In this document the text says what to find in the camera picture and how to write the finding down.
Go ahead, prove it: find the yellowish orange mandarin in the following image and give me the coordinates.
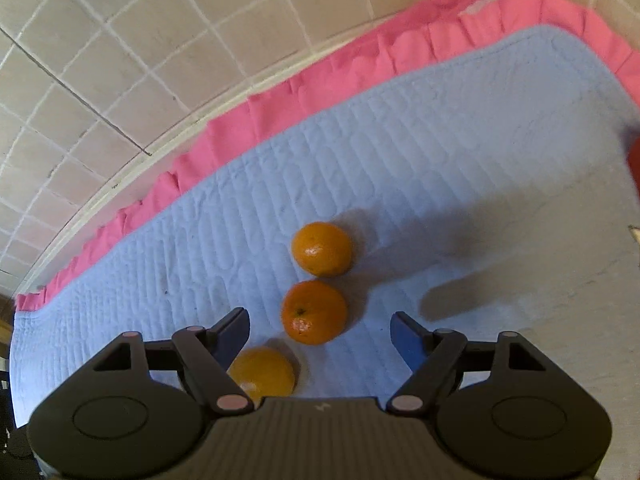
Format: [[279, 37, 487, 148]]
[[228, 347, 296, 405]]

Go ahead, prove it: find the orange mandarin with stem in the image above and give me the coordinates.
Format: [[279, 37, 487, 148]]
[[281, 281, 348, 346]]

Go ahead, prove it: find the small orange mandarin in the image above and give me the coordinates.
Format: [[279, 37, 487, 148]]
[[291, 222, 354, 278]]

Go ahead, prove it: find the light blue quilted mat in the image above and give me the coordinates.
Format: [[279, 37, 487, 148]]
[[9, 26, 639, 424]]

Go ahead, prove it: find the red cardboard box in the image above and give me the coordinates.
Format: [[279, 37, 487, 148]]
[[627, 138, 640, 191]]

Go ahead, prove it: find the pink ruffled cloth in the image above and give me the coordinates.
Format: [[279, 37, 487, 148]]
[[14, 0, 639, 312]]

